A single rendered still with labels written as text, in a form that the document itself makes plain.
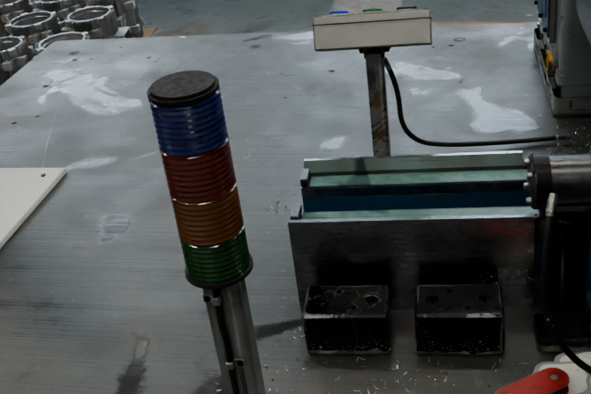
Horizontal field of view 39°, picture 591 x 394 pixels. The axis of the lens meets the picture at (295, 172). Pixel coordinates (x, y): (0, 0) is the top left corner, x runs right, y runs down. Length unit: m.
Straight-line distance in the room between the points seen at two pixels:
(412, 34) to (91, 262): 0.57
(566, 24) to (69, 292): 0.88
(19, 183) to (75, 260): 0.28
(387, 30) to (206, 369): 0.54
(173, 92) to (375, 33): 0.59
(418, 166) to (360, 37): 0.22
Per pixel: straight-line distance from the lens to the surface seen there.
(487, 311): 0.98
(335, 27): 1.24
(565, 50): 1.47
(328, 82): 1.71
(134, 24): 3.48
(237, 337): 0.83
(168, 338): 1.10
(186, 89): 0.69
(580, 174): 0.89
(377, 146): 1.32
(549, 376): 0.97
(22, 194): 1.49
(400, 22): 1.23
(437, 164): 1.13
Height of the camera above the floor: 1.48
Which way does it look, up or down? 29 degrees down
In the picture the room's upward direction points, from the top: 8 degrees counter-clockwise
